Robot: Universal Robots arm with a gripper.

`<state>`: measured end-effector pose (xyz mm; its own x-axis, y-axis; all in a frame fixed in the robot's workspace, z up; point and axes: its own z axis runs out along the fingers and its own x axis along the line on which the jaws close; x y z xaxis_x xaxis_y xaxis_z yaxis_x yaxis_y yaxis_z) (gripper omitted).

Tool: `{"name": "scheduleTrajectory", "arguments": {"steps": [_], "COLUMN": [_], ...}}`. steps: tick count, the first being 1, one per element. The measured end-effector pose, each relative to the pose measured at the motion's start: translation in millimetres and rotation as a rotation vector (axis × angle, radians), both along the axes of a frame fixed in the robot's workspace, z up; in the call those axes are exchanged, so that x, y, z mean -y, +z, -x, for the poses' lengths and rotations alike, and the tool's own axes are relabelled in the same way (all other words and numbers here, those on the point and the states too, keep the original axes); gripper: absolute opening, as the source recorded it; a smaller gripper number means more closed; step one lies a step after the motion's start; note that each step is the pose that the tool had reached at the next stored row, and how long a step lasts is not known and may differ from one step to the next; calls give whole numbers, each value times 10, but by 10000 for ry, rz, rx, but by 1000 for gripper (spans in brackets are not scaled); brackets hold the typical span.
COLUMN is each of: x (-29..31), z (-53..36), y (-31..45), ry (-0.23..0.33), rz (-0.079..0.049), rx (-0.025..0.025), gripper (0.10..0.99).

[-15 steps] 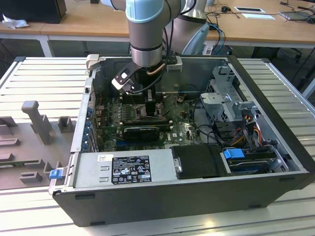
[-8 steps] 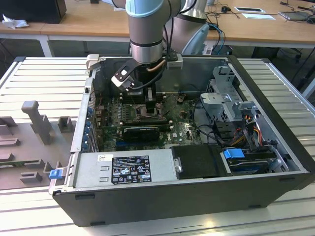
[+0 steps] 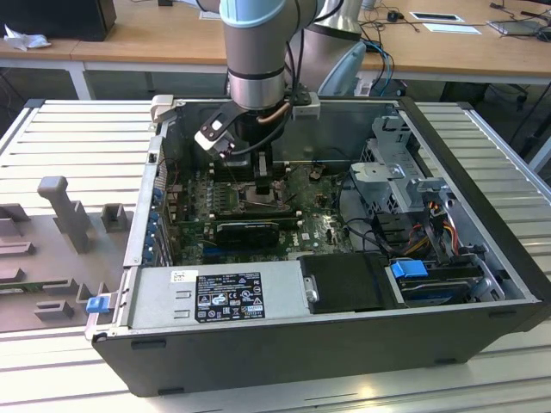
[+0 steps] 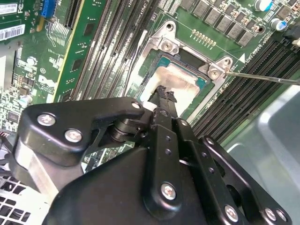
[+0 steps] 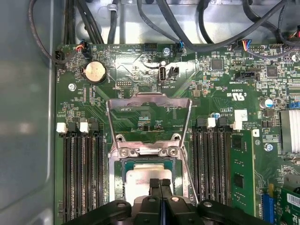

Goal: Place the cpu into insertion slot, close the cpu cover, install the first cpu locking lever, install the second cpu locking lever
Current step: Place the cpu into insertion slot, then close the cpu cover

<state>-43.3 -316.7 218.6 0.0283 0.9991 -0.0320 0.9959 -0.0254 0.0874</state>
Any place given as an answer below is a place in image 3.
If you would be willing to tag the green motherboard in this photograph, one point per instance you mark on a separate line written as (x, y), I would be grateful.
(318, 223)

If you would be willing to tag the white paper sheet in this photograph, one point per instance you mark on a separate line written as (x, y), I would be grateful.
(454, 28)

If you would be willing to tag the blue plastic case latch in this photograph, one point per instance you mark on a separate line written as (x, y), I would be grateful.
(97, 304)

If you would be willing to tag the blue expansion slot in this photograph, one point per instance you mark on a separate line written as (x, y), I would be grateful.
(208, 248)

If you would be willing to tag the black RAM slot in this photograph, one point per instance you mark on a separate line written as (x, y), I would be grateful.
(258, 214)
(258, 220)
(258, 211)
(280, 173)
(280, 176)
(258, 217)
(280, 170)

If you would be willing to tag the silver power supply unit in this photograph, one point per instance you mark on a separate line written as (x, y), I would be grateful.
(155, 301)

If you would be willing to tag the silver metal drive cage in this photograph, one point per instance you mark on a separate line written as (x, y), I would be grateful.
(374, 172)

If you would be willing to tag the round coin cell battery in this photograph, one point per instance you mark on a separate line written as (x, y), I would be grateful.
(313, 174)

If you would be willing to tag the hard disk drive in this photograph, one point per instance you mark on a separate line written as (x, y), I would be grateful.
(435, 288)

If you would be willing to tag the grey tablet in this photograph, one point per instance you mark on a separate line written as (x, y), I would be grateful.
(514, 26)

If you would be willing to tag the black plastic shroud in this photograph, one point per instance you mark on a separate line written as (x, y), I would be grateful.
(344, 279)

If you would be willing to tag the grey parts rack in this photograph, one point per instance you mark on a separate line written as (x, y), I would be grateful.
(64, 206)

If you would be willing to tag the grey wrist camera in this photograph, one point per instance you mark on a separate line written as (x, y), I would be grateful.
(306, 109)

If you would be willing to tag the white plug block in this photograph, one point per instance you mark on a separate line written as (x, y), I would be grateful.
(363, 88)

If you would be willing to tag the CPU socket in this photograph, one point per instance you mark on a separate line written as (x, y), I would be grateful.
(277, 202)

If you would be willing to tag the green RAM stick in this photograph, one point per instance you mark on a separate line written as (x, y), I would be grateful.
(34, 285)

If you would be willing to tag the blue disk carrier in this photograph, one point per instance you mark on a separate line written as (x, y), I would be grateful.
(409, 269)

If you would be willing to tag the wooden desk white frame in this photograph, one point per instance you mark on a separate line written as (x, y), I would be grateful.
(452, 51)
(129, 34)

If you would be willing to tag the crumpled white paper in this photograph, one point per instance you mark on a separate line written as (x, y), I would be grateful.
(26, 39)

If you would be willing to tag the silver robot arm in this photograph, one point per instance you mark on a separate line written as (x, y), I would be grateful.
(254, 51)

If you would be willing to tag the black graphics card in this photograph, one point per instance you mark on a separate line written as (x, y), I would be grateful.
(245, 236)

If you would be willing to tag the black and silver PC case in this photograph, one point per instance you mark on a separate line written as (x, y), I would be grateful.
(258, 361)

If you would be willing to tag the black box on desk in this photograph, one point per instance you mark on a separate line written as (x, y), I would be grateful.
(56, 17)

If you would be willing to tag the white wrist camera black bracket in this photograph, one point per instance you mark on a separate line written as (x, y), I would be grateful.
(213, 142)

